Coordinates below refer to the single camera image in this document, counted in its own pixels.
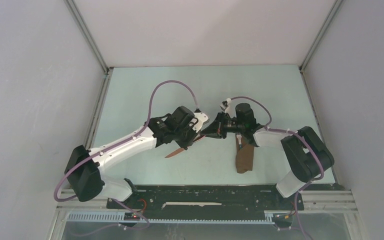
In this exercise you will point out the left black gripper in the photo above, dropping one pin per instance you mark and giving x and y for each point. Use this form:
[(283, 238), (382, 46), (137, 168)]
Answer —
[(189, 142)]

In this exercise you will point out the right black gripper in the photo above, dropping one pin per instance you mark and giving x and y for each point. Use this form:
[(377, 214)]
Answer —
[(216, 130)]

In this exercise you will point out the brown wooden knife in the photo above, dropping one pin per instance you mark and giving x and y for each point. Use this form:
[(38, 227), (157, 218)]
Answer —
[(180, 150)]

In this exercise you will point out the brown cloth napkin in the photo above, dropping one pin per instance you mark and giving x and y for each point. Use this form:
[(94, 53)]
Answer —
[(244, 158)]

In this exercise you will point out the fork with dark handle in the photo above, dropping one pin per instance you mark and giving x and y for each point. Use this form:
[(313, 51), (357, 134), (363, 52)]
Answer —
[(239, 141)]

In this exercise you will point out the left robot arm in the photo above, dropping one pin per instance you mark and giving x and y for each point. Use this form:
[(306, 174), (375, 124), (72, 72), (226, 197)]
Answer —
[(87, 170)]

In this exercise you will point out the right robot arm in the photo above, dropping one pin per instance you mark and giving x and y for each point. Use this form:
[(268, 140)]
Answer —
[(307, 156)]

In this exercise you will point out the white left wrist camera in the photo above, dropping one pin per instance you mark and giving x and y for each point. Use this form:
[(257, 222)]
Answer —
[(199, 120)]

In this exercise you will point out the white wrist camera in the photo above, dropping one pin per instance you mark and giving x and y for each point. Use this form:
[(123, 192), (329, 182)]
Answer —
[(226, 105), (199, 120)]

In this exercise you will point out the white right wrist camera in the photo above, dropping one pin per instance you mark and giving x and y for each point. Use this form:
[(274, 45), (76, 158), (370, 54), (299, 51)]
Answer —
[(226, 105)]

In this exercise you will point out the white toothed cable duct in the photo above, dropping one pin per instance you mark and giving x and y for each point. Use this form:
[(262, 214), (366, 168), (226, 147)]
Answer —
[(127, 217)]

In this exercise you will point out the left corner aluminium post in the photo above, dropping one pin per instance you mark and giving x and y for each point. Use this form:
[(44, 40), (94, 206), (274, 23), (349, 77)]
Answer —
[(86, 33)]

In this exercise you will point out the corner aluminium post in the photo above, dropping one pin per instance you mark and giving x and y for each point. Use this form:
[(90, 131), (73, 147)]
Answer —
[(86, 33), (321, 33)]

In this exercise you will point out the right corner aluminium post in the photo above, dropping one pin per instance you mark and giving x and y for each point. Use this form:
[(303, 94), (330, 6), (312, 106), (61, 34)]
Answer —
[(321, 33)]

